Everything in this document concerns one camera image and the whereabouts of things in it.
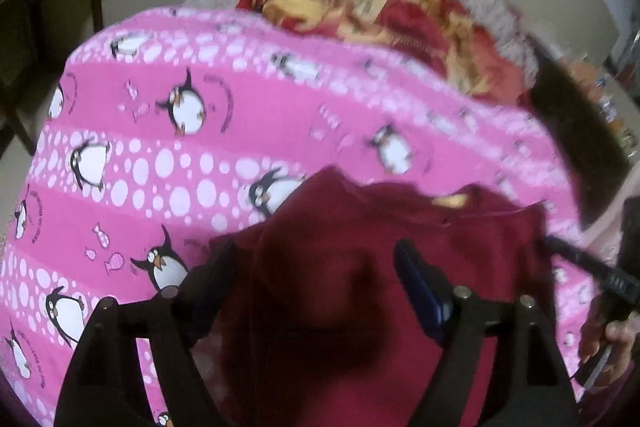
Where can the pink penguin bed sheet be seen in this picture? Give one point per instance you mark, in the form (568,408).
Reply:
(178,127)

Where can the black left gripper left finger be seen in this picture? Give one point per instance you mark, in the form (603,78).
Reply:
(104,386)

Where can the red yellow floral blanket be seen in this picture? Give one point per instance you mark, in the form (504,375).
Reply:
(442,34)

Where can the dark wooden side table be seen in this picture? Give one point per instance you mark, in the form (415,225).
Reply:
(36,38)

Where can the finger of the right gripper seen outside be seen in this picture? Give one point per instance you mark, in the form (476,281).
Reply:
(605,275)

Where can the pink white cushioned chair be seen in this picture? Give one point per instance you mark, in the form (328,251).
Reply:
(602,239)

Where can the person's right hand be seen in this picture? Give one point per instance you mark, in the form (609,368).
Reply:
(597,333)

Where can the dark wooden headboard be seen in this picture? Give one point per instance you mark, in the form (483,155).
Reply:
(596,163)

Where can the maroon small garment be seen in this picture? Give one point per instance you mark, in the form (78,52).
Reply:
(318,330)

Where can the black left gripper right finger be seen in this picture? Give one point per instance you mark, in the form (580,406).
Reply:
(528,385)

